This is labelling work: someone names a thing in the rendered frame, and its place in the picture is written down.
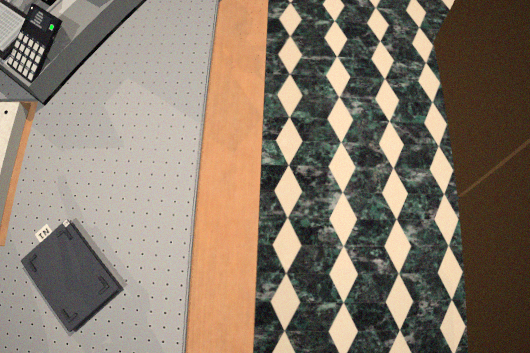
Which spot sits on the cream label with black letters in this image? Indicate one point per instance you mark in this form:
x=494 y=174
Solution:
x=43 y=233

